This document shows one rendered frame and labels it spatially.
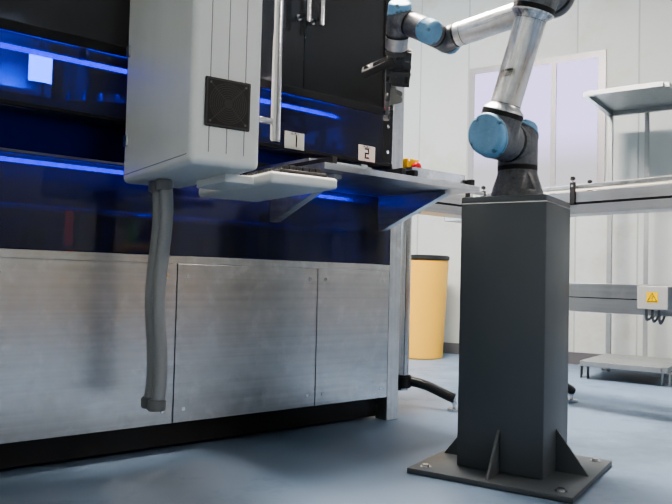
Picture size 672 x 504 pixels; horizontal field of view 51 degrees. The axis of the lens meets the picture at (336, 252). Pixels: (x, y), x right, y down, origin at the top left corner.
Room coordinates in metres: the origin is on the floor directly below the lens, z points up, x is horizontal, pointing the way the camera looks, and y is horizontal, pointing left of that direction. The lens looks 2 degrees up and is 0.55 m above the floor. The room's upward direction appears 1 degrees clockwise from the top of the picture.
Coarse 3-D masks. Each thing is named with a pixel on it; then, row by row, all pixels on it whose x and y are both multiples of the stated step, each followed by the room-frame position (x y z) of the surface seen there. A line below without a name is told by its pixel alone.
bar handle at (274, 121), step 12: (276, 0) 1.74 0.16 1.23; (276, 12) 1.74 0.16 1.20; (276, 24) 1.74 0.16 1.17; (276, 36) 1.74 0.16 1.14; (276, 48) 1.74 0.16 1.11; (276, 60) 1.74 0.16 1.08; (276, 72) 1.74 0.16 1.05; (276, 84) 1.74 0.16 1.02; (276, 96) 1.74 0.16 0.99; (276, 108) 1.74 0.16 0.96; (264, 120) 1.72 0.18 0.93; (276, 120) 1.74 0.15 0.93; (276, 132) 1.74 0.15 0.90
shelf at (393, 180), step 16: (352, 176) 2.18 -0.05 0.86; (368, 176) 2.17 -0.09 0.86; (384, 176) 2.19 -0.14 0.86; (400, 176) 2.23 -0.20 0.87; (416, 176) 2.28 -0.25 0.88; (352, 192) 2.59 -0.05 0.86; (368, 192) 2.58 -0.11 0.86; (384, 192) 2.56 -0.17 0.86; (400, 192) 2.55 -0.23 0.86; (416, 192) 2.54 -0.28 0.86; (464, 192) 2.51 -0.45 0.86
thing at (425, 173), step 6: (408, 168) 2.32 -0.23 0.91; (414, 168) 2.31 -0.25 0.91; (420, 168) 2.33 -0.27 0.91; (420, 174) 2.33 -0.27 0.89; (426, 174) 2.35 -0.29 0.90; (432, 174) 2.36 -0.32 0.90; (438, 174) 2.38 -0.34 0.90; (444, 174) 2.40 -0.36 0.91; (450, 174) 2.42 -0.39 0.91; (456, 174) 2.44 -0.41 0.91; (444, 180) 2.40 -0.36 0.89; (450, 180) 2.42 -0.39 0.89; (456, 180) 2.44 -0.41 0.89; (462, 180) 2.46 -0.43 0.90
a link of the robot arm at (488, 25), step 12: (492, 12) 2.11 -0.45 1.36; (504, 12) 2.08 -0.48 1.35; (564, 12) 1.97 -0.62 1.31; (456, 24) 2.19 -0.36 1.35; (468, 24) 2.16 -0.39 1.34; (480, 24) 2.13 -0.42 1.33; (492, 24) 2.11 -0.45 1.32; (504, 24) 2.09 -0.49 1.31; (444, 36) 2.20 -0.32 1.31; (456, 36) 2.19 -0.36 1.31; (468, 36) 2.17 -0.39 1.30; (480, 36) 2.16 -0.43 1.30; (444, 48) 2.24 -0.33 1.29; (456, 48) 2.26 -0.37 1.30
